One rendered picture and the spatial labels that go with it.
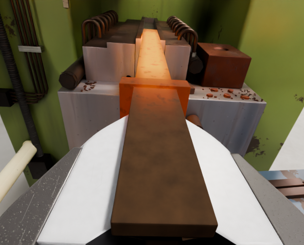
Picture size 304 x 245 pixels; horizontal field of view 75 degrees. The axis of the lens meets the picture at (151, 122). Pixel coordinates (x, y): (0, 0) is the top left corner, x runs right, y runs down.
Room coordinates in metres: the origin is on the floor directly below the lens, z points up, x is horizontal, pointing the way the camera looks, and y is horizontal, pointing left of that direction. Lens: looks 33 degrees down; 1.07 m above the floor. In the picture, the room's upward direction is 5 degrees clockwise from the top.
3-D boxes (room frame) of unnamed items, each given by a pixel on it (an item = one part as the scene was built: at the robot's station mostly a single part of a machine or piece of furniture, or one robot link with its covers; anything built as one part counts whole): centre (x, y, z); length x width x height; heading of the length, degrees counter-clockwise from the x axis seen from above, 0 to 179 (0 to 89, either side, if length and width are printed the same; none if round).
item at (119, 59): (0.59, 0.05, 0.96); 0.42 x 0.20 x 0.09; 3
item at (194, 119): (0.30, -0.08, 0.87); 0.04 x 0.03 x 0.03; 3
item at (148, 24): (0.59, 0.03, 0.99); 0.42 x 0.05 x 0.01; 3
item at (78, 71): (0.52, 0.16, 0.93); 0.40 x 0.03 x 0.03; 3
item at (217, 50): (0.45, -0.14, 0.95); 0.12 x 0.09 x 0.07; 3
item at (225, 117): (0.60, 0.00, 0.69); 0.56 x 0.38 x 0.45; 3
